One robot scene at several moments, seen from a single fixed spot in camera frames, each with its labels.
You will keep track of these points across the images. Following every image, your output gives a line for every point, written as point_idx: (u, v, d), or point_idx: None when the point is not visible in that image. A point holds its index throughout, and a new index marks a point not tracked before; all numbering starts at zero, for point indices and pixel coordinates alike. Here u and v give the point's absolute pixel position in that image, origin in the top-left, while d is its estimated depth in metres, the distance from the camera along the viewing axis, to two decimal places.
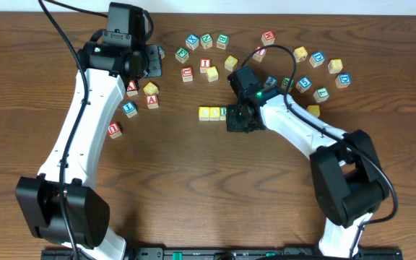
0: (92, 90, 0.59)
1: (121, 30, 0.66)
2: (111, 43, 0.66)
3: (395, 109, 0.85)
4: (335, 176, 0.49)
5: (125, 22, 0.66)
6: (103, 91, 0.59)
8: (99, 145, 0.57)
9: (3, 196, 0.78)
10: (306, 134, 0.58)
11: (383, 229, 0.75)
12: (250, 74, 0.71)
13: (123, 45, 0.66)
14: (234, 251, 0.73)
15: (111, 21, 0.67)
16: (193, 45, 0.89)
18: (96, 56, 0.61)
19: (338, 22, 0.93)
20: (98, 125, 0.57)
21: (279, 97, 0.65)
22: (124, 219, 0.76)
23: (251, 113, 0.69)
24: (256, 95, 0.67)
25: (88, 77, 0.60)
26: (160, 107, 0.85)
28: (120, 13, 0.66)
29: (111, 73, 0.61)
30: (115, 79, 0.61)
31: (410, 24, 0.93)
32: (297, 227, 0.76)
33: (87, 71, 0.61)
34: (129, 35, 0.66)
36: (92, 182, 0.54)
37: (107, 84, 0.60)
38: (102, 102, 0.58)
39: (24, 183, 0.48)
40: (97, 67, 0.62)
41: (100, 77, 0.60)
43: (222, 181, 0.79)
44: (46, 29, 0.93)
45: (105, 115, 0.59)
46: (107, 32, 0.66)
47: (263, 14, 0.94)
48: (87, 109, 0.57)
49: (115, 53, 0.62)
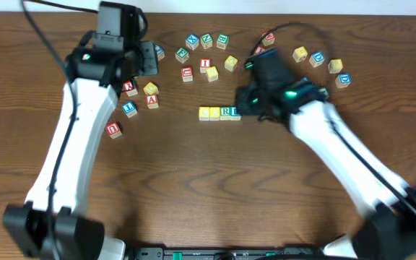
0: (80, 104, 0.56)
1: (112, 32, 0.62)
2: (102, 47, 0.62)
3: (395, 109, 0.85)
4: (391, 237, 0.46)
5: (116, 24, 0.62)
6: (92, 105, 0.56)
8: (90, 162, 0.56)
9: (3, 196, 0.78)
10: (360, 174, 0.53)
11: None
12: (275, 60, 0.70)
13: (115, 48, 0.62)
14: (235, 251, 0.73)
15: (101, 22, 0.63)
16: (193, 45, 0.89)
18: (86, 64, 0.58)
19: (338, 22, 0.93)
20: (88, 143, 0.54)
21: (318, 105, 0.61)
22: (124, 219, 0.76)
23: (279, 113, 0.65)
24: (287, 93, 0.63)
25: (76, 90, 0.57)
26: (160, 107, 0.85)
28: (111, 14, 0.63)
29: (101, 83, 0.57)
30: (106, 89, 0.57)
31: (410, 24, 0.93)
32: (297, 227, 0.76)
33: (76, 83, 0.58)
34: (120, 37, 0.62)
36: (82, 206, 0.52)
37: (97, 96, 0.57)
38: (92, 116, 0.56)
39: (11, 210, 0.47)
40: (86, 76, 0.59)
41: (91, 89, 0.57)
43: (222, 181, 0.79)
44: (46, 29, 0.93)
45: (94, 131, 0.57)
46: (97, 35, 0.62)
47: (263, 14, 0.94)
48: (76, 126, 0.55)
49: (105, 59, 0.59)
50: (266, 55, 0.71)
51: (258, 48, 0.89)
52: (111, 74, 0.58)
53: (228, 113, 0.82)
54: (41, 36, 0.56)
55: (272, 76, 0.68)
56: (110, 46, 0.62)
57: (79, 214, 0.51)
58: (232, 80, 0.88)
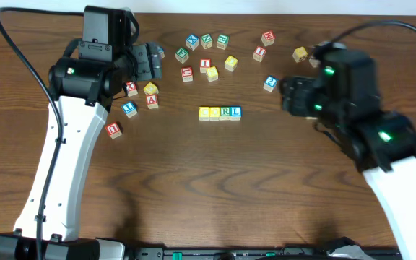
0: (66, 124, 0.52)
1: (99, 40, 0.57)
2: (89, 56, 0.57)
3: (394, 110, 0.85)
4: None
5: (104, 31, 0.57)
6: (78, 126, 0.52)
8: (81, 183, 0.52)
9: (3, 196, 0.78)
10: None
11: (383, 229, 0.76)
12: (370, 75, 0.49)
13: (103, 58, 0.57)
14: (234, 251, 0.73)
15: (87, 30, 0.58)
16: (193, 45, 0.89)
18: (71, 79, 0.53)
19: (337, 22, 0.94)
20: (77, 166, 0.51)
21: (414, 162, 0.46)
22: (124, 220, 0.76)
23: (360, 155, 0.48)
24: (379, 134, 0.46)
25: (61, 109, 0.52)
26: (160, 107, 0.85)
28: (97, 18, 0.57)
29: (89, 102, 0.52)
30: (94, 107, 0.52)
31: (409, 24, 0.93)
32: (297, 227, 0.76)
33: (59, 100, 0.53)
34: (109, 45, 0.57)
36: (74, 230, 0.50)
37: (83, 115, 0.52)
38: (80, 138, 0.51)
39: (3, 238, 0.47)
40: (72, 91, 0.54)
41: (76, 105, 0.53)
43: (222, 181, 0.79)
44: (46, 29, 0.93)
45: (84, 152, 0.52)
46: (84, 42, 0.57)
47: (263, 14, 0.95)
48: (62, 149, 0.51)
49: (93, 72, 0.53)
50: (357, 64, 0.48)
51: (258, 48, 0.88)
52: (100, 89, 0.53)
53: (228, 113, 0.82)
54: (23, 59, 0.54)
55: (359, 99, 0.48)
56: (99, 56, 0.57)
57: (72, 239, 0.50)
58: (232, 80, 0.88)
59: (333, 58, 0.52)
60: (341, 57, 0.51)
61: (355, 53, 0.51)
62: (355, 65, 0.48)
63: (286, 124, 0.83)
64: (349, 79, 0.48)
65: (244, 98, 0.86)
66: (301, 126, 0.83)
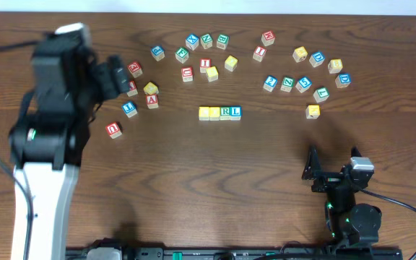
0: (35, 196, 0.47)
1: (55, 90, 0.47)
2: (48, 110, 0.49)
3: (394, 109, 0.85)
4: None
5: (59, 81, 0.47)
6: (48, 195, 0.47)
8: (62, 252, 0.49)
9: (3, 196, 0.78)
10: None
11: (383, 229, 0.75)
12: (375, 235, 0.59)
13: (63, 110, 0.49)
14: (234, 251, 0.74)
15: (40, 79, 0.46)
16: (193, 45, 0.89)
18: (32, 144, 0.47)
19: (337, 22, 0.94)
20: (54, 238, 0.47)
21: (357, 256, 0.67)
22: (124, 220, 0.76)
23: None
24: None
25: (27, 180, 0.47)
26: (160, 107, 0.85)
28: (46, 66, 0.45)
29: (55, 166, 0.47)
30: (63, 175, 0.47)
31: (410, 24, 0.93)
32: (297, 226, 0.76)
33: (24, 170, 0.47)
34: (67, 95, 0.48)
36: None
37: (53, 183, 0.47)
38: (51, 209, 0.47)
39: None
40: (35, 155, 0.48)
41: (43, 172, 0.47)
43: (222, 181, 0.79)
44: (45, 29, 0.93)
45: (58, 221, 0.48)
46: (39, 95, 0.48)
47: (263, 14, 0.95)
48: (35, 224, 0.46)
49: (55, 133, 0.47)
50: (366, 231, 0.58)
51: (258, 48, 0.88)
52: (66, 150, 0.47)
53: (228, 113, 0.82)
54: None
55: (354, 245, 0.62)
56: (58, 110, 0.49)
57: None
58: (232, 80, 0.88)
59: (353, 215, 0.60)
60: (362, 217, 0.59)
61: (374, 217, 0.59)
62: (366, 232, 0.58)
63: (286, 123, 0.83)
64: (355, 233, 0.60)
65: (244, 97, 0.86)
66: (301, 126, 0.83)
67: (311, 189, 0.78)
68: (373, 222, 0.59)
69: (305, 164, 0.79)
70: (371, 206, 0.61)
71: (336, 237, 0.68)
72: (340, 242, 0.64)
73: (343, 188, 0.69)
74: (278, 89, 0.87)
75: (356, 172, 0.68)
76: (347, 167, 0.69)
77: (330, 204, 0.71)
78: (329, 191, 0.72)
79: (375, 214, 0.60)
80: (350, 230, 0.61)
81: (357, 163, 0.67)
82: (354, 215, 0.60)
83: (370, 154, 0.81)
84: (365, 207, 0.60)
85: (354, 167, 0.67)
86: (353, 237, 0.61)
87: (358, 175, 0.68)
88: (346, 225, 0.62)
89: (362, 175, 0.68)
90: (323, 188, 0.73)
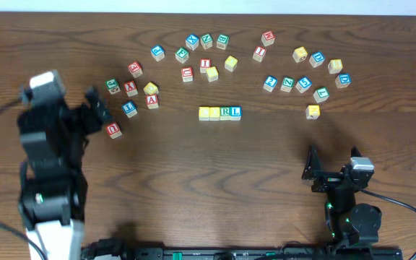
0: (49, 252, 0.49)
1: (48, 157, 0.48)
2: (46, 173, 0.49)
3: (394, 109, 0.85)
4: None
5: (51, 147, 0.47)
6: (60, 249, 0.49)
8: None
9: (3, 196, 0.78)
10: None
11: (383, 229, 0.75)
12: (375, 235, 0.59)
13: (61, 171, 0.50)
14: (234, 251, 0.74)
15: (32, 152, 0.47)
16: (193, 45, 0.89)
18: (40, 207, 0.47)
19: (337, 22, 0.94)
20: None
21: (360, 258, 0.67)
22: (124, 220, 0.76)
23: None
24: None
25: (40, 238, 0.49)
26: (160, 107, 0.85)
28: (36, 140, 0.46)
29: (63, 223, 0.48)
30: (71, 231, 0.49)
31: (409, 24, 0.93)
32: (297, 227, 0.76)
33: (37, 231, 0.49)
34: (61, 159, 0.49)
36: None
37: (61, 240, 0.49)
38: None
39: None
40: (43, 217, 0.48)
41: (53, 230, 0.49)
43: (222, 181, 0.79)
44: (46, 29, 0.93)
45: None
46: (36, 163, 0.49)
47: (263, 15, 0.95)
48: None
49: (58, 193, 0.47)
50: (366, 231, 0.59)
51: (258, 48, 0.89)
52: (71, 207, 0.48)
53: (228, 113, 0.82)
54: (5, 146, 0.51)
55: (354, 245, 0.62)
56: (57, 172, 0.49)
57: None
58: (232, 80, 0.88)
59: (353, 216, 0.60)
60: (362, 217, 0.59)
61: (374, 218, 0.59)
62: (366, 232, 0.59)
63: (286, 123, 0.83)
64: (355, 233, 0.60)
65: (244, 97, 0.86)
66: (301, 126, 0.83)
67: (311, 189, 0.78)
68: (373, 222, 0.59)
69: (305, 164, 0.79)
70: (371, 206, 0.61)
71: (336, 237, 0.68)
72: (340, 242, 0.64)
73: (343, 188, 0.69)
74: (278, 89, 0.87)
75: (356, 172, 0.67)
76: (347, 167, 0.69)
77: (330, 204, 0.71)
78: (329, 191, 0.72)
79: (375, 214, 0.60)
80: (350, 230, 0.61)
81: (357, 163, 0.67)
82: (354, 215, 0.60)
83: (370, 154, 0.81)
84: (366, 207, 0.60)
85: (354, 167, 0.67)
86: (353, 237, 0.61)
87: (358, 175, 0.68)
88: (346, 225, 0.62)
89: (362, 175, 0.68)
90: (323, 188, 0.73)
